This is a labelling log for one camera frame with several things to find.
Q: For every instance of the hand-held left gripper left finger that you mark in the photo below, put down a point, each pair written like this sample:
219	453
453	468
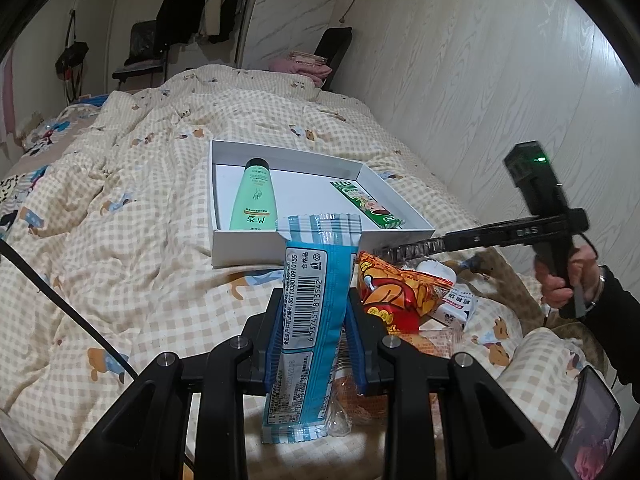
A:
260	360

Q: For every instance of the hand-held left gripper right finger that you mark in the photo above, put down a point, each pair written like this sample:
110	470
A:
367	355

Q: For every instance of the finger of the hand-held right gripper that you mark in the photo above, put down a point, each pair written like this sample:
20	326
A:
475	239

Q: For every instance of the white earbud case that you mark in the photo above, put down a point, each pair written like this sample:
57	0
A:
437	270

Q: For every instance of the clear-wrapped bread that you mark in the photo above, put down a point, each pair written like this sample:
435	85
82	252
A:
435	342

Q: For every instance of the white cow-print biscuit packet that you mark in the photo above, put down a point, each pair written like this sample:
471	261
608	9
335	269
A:
455	305

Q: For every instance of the red orange snack packet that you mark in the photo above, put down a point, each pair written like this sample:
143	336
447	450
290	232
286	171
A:
395	290

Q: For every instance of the blue striped snack packet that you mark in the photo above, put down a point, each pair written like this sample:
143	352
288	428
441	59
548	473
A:
310	310

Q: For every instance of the green striped snack packet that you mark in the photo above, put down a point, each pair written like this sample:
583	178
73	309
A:
365	202

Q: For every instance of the green lotion tube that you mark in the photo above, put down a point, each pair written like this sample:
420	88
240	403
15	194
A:
252	195

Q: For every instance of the white cardboard box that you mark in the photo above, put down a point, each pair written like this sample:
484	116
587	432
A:
295	180

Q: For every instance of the person's right forearm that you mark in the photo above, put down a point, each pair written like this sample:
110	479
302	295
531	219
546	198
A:
620	320

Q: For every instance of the person's right hand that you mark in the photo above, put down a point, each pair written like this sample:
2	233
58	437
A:
550	285

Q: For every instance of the beige checkered bear-print duvet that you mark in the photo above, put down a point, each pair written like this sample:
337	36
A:
150	260

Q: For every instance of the black smartphone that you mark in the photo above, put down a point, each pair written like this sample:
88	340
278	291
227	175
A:
590	425

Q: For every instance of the pink folded blanket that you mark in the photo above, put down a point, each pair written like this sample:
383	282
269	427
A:
295	69

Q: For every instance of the clear flat box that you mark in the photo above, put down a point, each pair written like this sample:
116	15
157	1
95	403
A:
307	56

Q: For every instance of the black hanging garment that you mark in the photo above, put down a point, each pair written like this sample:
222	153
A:
227	15

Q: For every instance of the black chair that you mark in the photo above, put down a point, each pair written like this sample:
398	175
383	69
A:
145	45

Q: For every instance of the black hanging bag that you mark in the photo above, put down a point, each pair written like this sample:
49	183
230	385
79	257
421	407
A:
72	55

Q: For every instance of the black hanging jacket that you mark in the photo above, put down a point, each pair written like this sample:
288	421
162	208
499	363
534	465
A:
180	10

